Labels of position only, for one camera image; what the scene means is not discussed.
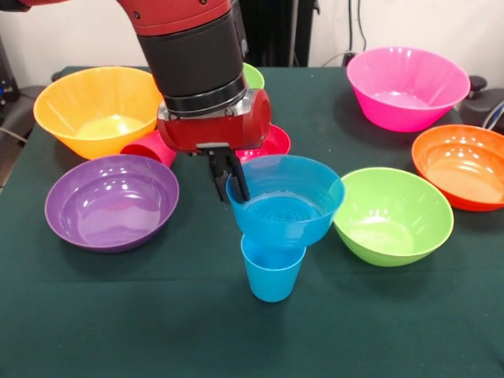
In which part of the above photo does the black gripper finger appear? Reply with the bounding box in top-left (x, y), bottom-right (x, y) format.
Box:
top-left (206, 150), bottom-right (232, 204)
top-left (224, 146), bottom-right (252, 203)

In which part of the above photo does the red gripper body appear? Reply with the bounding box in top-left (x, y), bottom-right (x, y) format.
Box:
top-left (156, 88), bottom-right (273, 156)

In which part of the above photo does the blue bowl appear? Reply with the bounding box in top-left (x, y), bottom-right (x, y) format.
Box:
top-left (224, 154), bottom-right (347, 250)

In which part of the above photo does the red cup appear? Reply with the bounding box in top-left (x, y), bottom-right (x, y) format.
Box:
top-left (120, 129), bottom-right (178, 169)

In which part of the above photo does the blue cup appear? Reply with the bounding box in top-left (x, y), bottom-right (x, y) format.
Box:
top-left (240, 234), bottom-right (308, 304)

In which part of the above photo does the pink bowl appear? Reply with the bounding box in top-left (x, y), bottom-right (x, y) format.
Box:
top-left (346, 46), bottom-right (472, 134)

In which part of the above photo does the red bowl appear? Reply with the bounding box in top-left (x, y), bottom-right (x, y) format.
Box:
top-left (235, 124), bottom-right (292, 165)

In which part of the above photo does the green bowl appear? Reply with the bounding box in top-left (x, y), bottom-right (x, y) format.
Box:
top-left (242, 61), bottom-right (265, 91)
top-left (332, 167), bottom-right (455, 268)

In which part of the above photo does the purple bowl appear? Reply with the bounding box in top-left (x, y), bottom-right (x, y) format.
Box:
top-left (44, 154), bottom-right (180, 254)

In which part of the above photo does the yellow bowl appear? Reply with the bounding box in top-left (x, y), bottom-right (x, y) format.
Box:
top-left (32, 65), bottom-right (165, 161)

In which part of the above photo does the dark green tablecloth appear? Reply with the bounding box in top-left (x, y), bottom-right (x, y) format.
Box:
top-left (0, 65), bottom-right (504, 378)

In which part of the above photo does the black office chair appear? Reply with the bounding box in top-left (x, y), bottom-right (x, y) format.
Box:
top-left (0, 84), bottom-right (48, 143)
top-left (460, 75), bottom-right (504, 133)

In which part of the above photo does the black computer box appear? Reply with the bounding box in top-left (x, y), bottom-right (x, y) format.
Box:
top-left (0, 37), bottom-right (20, 106)

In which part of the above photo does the orange bowl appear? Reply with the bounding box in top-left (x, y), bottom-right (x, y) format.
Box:
top-left (411, 124), bottom-right (504, 213)

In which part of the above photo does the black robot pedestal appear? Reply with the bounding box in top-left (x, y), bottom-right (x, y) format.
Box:
top-left (238, 0), bottom-right (321, 68)

